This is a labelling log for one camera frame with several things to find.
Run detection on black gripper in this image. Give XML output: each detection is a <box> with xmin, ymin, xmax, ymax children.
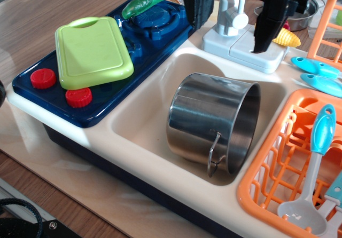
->
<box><xmin>183</xmin><ymin>0</ymin><xmax>309</xmax><ymax>53</ymax></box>

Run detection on steel pot on its side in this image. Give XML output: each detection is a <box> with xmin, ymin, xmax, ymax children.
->
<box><xmin>166</xmin><ymin>73</ymin><xmax>261</xmax><ymax>177</ymax></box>

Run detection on white toy faucet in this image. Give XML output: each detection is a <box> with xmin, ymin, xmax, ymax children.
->
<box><xmin>202</xmin><ymin>0</ymin><xmax>289</xmax><ymax>74</ymax></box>

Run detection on yellow toy corn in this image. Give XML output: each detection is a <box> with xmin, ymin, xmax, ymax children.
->
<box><xmin>273</xmin><ymin>28</ymin><xmax>301</xmax><ymax>47</ymax></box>

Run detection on steel bowl in background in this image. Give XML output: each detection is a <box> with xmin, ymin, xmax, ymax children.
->
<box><xmin>253</xmin><ymin>0</ymin><xmax>320</xmax><ymax>32</ymax></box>

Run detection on green toy cucumber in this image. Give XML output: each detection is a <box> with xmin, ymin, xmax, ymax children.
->
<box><xmin>121</xmin><ymin>0</ymin><xmax>164</xmax><ymax>20</ymax></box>

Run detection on blue toy stove top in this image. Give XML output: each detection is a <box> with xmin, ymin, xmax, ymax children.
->
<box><xmin>12</xmin><ymin>0</ymin><xmax>193</xmax><ymax>128</ymax></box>

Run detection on green plastic cutting board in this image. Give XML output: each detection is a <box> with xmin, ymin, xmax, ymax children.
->
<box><xmin>55</xmin><ymin>17</ymin><xmax>134</xmax><ymax>90</ymax></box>

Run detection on orange dish rack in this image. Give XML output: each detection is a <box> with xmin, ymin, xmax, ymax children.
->
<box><xmin>237</xmin><ymin>89</ymin><xmax>341</xmax><ymax>237</ymax></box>

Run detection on red stove knob right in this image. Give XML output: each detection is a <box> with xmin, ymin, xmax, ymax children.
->
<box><xmin>65</xmin><ymin>88</ymin><xmax>92</xmax><ymax>108</ymax></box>

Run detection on red stove knob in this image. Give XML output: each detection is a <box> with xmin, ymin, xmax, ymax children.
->
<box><xmin>65</xmin><ymin>88</ymin><xmax>92</xmax><ymax>108</ymax></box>
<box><xmin>30</xmin><ymin>68</ymin><xmax>57</xmax><ymax>89</ymax></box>

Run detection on red stove knob left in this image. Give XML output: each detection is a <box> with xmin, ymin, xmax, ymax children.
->
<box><xmin>30</xmin><ymin>68</ymin><xmax>57</xmax><ymax>89</ymax></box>

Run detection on orange upright rack frame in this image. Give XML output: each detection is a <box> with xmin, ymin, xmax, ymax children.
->
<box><xmin>307</xmin><ymin>0</ymin><xmax>341</xmax><ymax>70</ymax></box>

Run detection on blue handled utensil upper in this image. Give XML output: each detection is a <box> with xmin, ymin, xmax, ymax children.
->
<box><xmin>291</xmin><ymin>57</ymin><xmax>341</xmax><ymax>79</ymax></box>

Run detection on blue handled utensil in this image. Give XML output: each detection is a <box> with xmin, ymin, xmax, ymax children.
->
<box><xmin>291</xmin><ymin>57</ymin><xmax>341</xmax><ymax>79</ymax></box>
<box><xmin>300</xmin><ymin>73</ymin><xmax>342</xmax><ymax>98</ymax></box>

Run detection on blue handled utensil lower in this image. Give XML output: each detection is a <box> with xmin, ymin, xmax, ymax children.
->
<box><xmin>300</xmin><ymin>73</ymin><xmax>342</xmax><ymax>98</ymax></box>

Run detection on grey spoon with blue handle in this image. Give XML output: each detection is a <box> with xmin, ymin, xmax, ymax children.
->
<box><xmin>277</xmin><ymin>104</ymin><xmax>336</xmax><ymax>236</ymax></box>

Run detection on grey utensil with teal handle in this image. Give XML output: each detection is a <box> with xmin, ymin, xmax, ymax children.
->
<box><xmin>318</xmin><ymin>172</ymin><xmax>341</xmax><ymax>238</ymax></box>

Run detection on black braided cable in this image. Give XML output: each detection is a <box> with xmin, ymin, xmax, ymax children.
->
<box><xmin>0</xmin><ymin>198</ymin><xmax>43</xmax><ymax>238</ymax></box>

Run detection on black bracket with screw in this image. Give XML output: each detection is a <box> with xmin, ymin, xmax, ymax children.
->
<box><xmin>1</xmin><ymin>218</ymin><xmax>80</xmax><ymax>238</ymax></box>

